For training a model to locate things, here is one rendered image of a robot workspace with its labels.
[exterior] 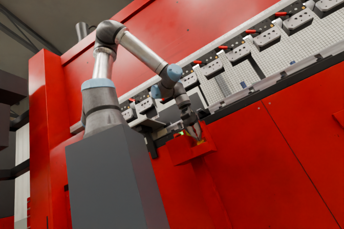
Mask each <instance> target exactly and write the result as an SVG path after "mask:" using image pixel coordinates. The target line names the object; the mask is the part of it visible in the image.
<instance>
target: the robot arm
mask: <svg viewBox="0 0 344 229"><path fill-rule="evenodd" d="M119 44H120V45H121V46H123V47H124V48H125V49H126V50H128V51H129V52H130V53H131V54H133V55H134V56H135V57H136V58H137V59H139V60H140V61H141V62H142V63H144V64H145V65H146V66H147V67H149V68H150V69H151V70H152V71H153V72H155V73H156V74H157V75H158V76H159V77H161V78H162V79H161V81H160V82H159V84H158V85H153V86H152V87H151V90H150V91H151V95H152V97H153V98H154V99H162V98H168V97H174V99H175V101H176V102H175V103H176V104H177V106H178V108H179V109H181V115H180V118H181V120H182V121H183V123H182V124H183V127H184V129H185V130H186V131H187V132H188V133H189V134H190V135H191V136H192V137H193V138H194V139H195V140H197V141H200V140H201V137H202V131H201V126H200V124H199V121H200V119H199V117H198V115H197V113H196V112H194V111H192V109H191V106H190V105H191V102H190V99H189V97H188V95H187V93H186V91H185V88H184V86H183V83H182V82H181V80H180V78H181V76H182V74H183V71H182V69H181V67H180V66H179V65H176V64H171V65H169V64H168V63H167V62H166V61H164V60H163V59H162V58H161V57H160V56H158V55H157V54H156V53H155V52H153V51H152V50H151V49H150V48H148V47H147V46H146V45H145V44H144V43H142V42H141V41H140V40H139V39H138V38H136V37H135V36H134V35H133V34H131V33H130V32H129V29H128V28H127V27H126V26H125V25H124V24H122V23H120V22H118V21H115V20H105V21H102V22H101V23H100V24H99V25H98V27H97V29H96V37H95V45H94V50H93V56H94V58H95V64H94V70H93V76H92V79H90V80H87V81H85V82H84V83H83V84H82V85H81V92H82V116H81V123H82V125H83V127H84V128H85V130H84V136H83V139H85V138H87V137H90V136H92V135H94V134H97V133H99V132H102V131H104V130H107V129H109V128H111V127H114V126H116V125H119V124H121V123H122V124H124V125H126V126H127V127H129V128H130V126H129V124H128V123H127V122H126V120H125V119H124V117H123V116H122V113H121V109H120V105H119V101H118V97H117V93H116V87H115V86H114V83H113V81H112V80H111V79H112V69H113V62H115V61H116V58H117V49H118V45H119ZM198 120H199V121H198ZM192 125H193V126H194V128H195V129H196V133H197V135H198V137H197V136H196V134H195V133H194V129H193V127H191V126H192Z"/></svg>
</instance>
